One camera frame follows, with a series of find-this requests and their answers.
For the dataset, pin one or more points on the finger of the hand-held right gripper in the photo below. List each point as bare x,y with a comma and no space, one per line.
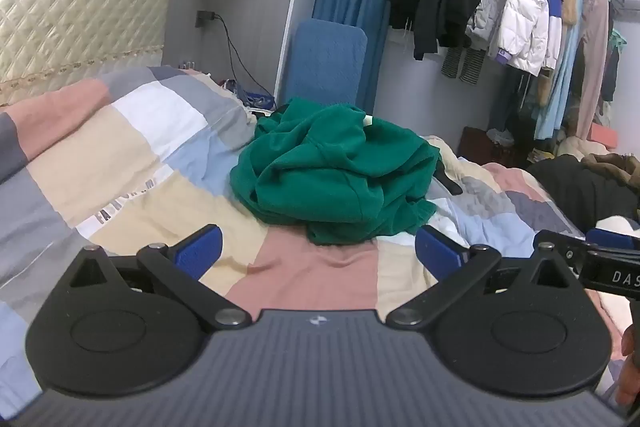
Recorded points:
612,238
562,243

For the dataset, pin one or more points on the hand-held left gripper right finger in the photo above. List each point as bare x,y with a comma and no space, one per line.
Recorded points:
440,252

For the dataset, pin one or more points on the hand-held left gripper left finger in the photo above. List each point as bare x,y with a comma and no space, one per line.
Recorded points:
200,249

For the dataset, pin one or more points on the green hoodie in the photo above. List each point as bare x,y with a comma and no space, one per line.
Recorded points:
325,167

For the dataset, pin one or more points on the person's right hand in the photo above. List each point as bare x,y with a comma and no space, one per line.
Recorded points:
629,357

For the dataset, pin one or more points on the white cloth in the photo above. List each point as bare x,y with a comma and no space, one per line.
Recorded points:
620,224

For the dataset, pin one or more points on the black coat with fur trim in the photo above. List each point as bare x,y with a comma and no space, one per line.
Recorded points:
575,192

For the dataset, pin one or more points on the pink cushion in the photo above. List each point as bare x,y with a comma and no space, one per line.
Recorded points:
604,138

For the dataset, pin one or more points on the patchwork quilt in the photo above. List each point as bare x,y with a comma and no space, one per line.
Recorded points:
150,157

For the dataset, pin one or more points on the dark brown box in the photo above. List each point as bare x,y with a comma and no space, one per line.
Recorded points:
480,152

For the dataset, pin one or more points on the light blue garment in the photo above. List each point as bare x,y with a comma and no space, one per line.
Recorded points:
560,87

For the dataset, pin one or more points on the blue plastic tray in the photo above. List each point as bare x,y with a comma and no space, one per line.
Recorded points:
261,101

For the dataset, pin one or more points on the beige pink pants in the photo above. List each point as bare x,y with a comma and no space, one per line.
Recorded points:
595,57

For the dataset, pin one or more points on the striped grey socks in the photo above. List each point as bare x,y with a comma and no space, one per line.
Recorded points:
462,64

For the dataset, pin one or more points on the blue padded chair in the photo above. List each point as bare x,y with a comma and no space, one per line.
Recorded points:
325,62

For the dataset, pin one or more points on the black power adapter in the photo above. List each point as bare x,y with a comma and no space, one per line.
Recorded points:
205,18

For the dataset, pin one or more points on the grey puffer vest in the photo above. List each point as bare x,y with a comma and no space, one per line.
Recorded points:
487,12

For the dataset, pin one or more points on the beige quilted headboard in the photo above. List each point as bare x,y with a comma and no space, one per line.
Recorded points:
75,7

